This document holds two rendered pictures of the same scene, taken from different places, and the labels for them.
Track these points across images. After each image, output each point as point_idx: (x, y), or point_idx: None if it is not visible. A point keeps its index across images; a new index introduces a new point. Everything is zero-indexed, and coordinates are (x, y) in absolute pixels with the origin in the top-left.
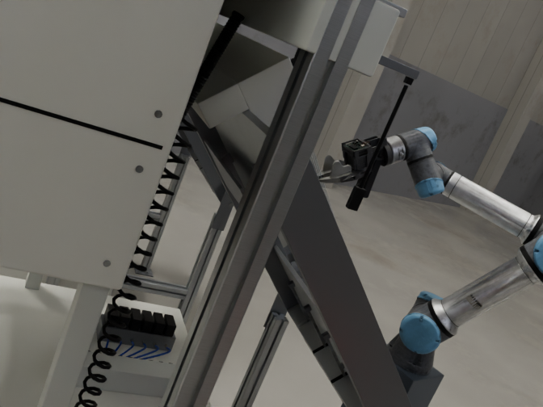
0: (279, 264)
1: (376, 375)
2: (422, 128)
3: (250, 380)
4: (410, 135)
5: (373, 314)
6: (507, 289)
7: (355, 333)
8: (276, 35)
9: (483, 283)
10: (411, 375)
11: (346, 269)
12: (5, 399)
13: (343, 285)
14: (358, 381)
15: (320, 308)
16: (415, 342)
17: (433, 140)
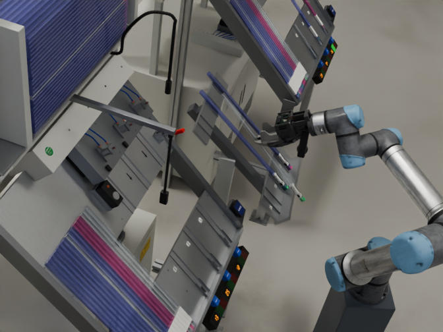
0: None
1: (73, 316)
2: (349, 108)
3: None
4: (333, 114)
5: (56, 290)
6: (382, 265)
7: (51, 295)
8: None
9: (372, 254)
10: (351, 302)
11: (31, 269)
12: (2, 260)
13: (34, 275)
14: (66, 316)
15: (29, 281)
16: (330, 280)
17: (354, 121)
